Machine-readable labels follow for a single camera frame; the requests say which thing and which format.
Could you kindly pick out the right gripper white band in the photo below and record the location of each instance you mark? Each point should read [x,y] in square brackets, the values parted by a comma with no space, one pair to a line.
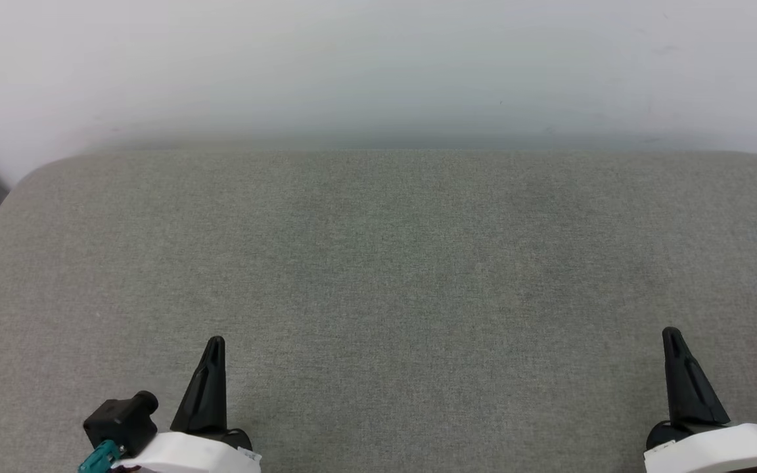
[720,450]

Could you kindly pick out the grey fabric sofa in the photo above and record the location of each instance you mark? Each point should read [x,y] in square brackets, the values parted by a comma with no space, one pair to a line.
[378,282]

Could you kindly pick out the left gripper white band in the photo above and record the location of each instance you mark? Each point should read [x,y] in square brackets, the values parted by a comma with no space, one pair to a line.
[188,454]

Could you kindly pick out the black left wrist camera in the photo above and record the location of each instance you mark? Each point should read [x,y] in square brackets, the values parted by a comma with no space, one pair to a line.
[122,420]

